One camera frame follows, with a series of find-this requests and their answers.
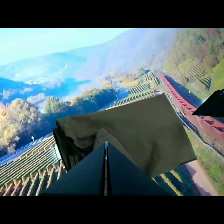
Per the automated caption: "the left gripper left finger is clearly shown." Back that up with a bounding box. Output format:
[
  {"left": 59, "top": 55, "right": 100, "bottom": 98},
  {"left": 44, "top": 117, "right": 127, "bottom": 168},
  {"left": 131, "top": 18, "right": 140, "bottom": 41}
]
[{"left": 41, "top": 142, "right": 106, "bottom": 197}]

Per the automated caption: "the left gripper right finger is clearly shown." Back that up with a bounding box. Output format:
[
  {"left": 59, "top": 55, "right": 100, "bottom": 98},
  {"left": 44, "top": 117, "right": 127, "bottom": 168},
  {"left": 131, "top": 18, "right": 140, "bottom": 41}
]
[{"left": 107, "top": 141, "right": 171, "bottom": 197}]

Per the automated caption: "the olive green garment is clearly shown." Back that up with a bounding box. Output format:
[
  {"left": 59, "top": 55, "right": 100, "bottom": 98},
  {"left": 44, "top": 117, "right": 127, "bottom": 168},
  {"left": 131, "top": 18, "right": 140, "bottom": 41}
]
[{"left": 52, "top": 93, "right": 198, "bottom": 178}]

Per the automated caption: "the black garment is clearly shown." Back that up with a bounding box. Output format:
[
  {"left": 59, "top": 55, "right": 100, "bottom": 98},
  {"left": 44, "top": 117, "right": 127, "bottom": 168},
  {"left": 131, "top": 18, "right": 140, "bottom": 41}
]
[{"left": 192, "top": 88, "right": 224, "bottom": 118}]

